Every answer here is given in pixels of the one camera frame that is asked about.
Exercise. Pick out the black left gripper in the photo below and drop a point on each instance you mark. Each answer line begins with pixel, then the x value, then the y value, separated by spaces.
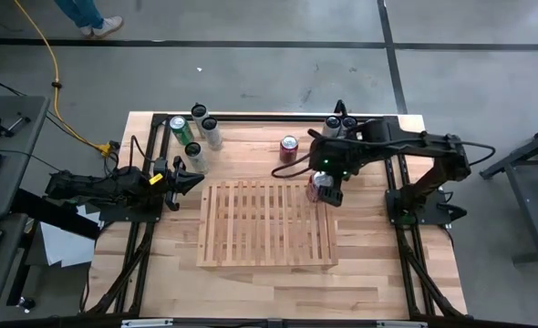
pixel 165 165

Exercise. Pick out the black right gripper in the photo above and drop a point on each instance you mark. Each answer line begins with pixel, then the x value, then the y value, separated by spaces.
pixel 333 155

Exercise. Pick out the red soda can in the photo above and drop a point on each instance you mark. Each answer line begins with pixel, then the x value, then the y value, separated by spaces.
pixel 289 152
pixel 317 189

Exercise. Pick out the tall white Celsius can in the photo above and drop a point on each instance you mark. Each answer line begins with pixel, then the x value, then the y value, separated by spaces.
pixel 213 136
pixel 349 122
pixel 198 111
pixel 332 124
pixel 198 161

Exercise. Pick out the green Sprite can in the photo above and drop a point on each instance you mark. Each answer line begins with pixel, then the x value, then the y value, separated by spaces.
pixel 183 134

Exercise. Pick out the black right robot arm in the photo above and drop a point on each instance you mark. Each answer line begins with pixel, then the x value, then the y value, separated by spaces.
pixel 415 136

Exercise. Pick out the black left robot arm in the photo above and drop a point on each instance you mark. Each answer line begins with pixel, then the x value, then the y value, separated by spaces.
pixel 91 187

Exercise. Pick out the wooden slatted shelf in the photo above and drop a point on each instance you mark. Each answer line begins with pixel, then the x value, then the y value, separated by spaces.
pixel 269 260

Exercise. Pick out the small yellow tag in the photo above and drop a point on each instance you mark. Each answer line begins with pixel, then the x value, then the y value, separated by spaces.
pixel 156 179

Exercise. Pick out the white paper sheets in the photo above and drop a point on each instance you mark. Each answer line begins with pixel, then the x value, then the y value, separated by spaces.
pixel 64 246

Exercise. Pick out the black diagonal bar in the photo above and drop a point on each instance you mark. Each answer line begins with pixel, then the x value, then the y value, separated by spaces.
pixel 45 212

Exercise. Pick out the grey side desk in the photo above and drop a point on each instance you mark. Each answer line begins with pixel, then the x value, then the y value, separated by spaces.
pixel 9 182

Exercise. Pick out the black desk leg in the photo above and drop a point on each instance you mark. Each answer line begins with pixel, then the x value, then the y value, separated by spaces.
pixel 20 273

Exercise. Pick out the dark metal side table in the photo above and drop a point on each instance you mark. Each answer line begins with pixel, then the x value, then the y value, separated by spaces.
pixel 530 214

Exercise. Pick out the black caster wheel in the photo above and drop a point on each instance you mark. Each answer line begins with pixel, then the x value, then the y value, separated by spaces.
pixel 26 303

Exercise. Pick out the person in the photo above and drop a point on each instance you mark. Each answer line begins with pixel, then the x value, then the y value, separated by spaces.
pixel 79 11

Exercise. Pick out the short black upright post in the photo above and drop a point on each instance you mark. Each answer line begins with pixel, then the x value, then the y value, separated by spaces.
pixel 340 108

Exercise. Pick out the black aluminium table frame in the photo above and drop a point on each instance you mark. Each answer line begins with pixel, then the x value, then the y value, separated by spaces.
pixel 260 117

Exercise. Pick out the silver metal bracket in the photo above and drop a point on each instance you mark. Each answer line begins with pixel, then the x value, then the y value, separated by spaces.
pixel 401 324
pixel 146 323

